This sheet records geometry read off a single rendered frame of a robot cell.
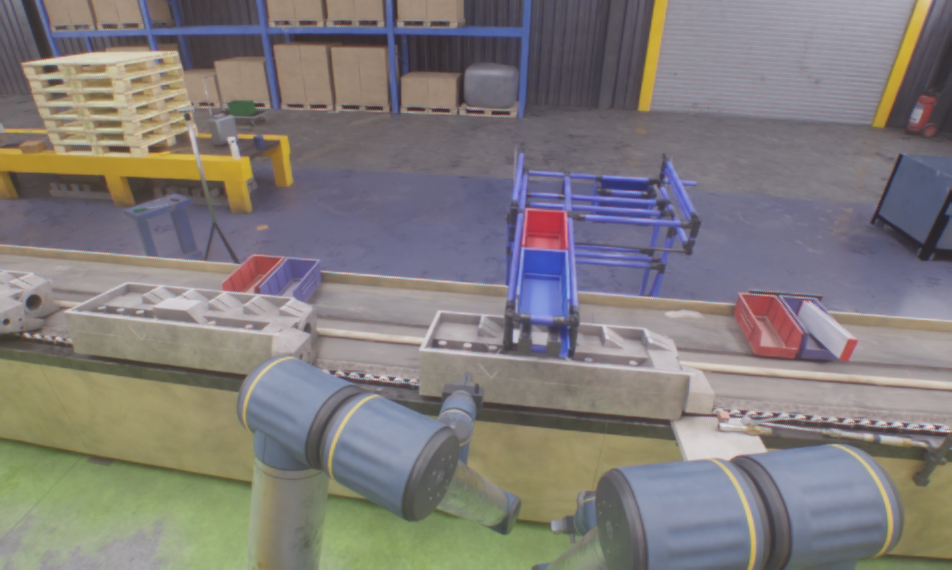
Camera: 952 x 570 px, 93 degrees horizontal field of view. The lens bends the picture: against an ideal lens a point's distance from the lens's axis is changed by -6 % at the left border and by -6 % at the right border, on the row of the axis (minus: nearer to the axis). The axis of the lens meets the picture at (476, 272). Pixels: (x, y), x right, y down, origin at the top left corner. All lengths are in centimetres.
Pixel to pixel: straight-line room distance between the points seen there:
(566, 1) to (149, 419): 1076
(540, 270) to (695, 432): 82
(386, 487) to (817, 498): 56
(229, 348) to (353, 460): 146
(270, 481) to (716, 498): 68
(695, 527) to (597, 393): 125
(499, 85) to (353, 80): 306
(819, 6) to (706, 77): 250
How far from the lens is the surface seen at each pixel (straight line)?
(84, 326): 259
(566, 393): 187
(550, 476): 220
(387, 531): 255
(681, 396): 193
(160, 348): 238
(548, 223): 209
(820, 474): 78
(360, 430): 77
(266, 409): 87
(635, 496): 65
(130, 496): 310
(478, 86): 1046
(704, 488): 69
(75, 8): 1447
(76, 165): 721
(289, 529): 98
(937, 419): 270
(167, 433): 277
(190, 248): 485
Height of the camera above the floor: 215
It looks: 30 degrees down
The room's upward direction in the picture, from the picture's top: 1 degrees clockwise
